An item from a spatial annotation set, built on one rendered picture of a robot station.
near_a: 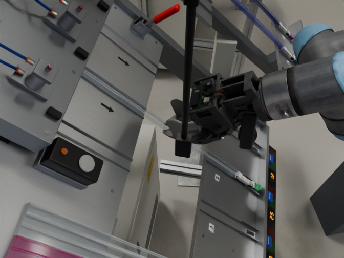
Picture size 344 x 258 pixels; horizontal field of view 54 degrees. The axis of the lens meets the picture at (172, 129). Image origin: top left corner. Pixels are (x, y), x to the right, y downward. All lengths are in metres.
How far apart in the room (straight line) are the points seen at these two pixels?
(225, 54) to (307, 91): 0.56
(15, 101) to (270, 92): 0.34
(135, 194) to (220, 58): 0.47
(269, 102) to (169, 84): 1.48
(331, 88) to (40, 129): 0.38
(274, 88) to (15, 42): 0.36
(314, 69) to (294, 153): 1.32
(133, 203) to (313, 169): 1.09
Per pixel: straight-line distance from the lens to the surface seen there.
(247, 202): 0.82
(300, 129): 1.90
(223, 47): 1.02
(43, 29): 0.51
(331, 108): 0.52
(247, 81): 0.52
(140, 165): 0.98
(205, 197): 0.70
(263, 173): 0.87
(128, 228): 0.92
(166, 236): 1.55
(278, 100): 0.51
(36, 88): 0.45
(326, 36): 0.67
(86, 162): 0.47
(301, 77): 0.51
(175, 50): 0.76
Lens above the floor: 1.49
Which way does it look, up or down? 57 degrees down
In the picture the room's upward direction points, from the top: straight up
